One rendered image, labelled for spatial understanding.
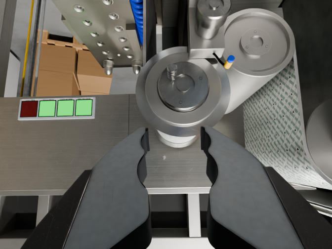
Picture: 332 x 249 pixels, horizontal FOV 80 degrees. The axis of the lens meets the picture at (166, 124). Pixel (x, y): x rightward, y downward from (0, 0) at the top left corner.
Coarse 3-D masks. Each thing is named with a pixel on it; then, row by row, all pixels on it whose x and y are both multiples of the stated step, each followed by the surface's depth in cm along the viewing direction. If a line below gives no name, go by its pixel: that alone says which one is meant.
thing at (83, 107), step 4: (80, 100) 65; (84, 100) 65; (88, 100) 65; (80, 104) 65; (84, 104) 64; (88, 104) 64; (76, 108) 64; (80, 108) 64; (84, 108) 64; (88, 108) 64; (76, 112) 64; (80, 112) 64; (84, 112) 64; (88, 112) 64
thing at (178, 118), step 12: (168, 60) 31; (180, 60) 31; (192, 60) 31; (204, 60) 31; (156, 72) 31; (216, 72) 30; (156, 84) 30; (216, 84) 30; (156, 96) 30; (216, 96) 30; (156, 108) 30; (168, 108) 30; (204, 108) 29; (168, 120) 29; (180, 120) 29; (192, 120) 29
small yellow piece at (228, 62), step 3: (213, 54) 29; (216, 57) 29; (228, 57) 26; (231, 57) 25; (234, 57) 26; (219, 60) 28; (228, 60) 26; (231, 60) 25; (222, 63) 28; (225, 63) 27; (228, 63) 26; (231, 63) 26; (225, 66) 27; (228, 66) 27
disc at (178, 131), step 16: (176, 48) 32; (144, 80) 32; (224, 80) 31; (144, 96) 31; (224, 96) 31; (144, 112) 31; (224, 112) 30; (160, 128) 30; (176, 128) 30; (192, 128) 30
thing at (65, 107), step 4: (68, 100) 65; (72, 100) 65; (60, 104) 65; (64, 104) 65; (68, 104) 65; (72, 104) 65; (60, 108) 64; (64, 108) 64; (68, 108) 64; (72, 108) 64; (60, 112) 64; (64, 112) 64; (68, 112) 64; (72, 112) 64
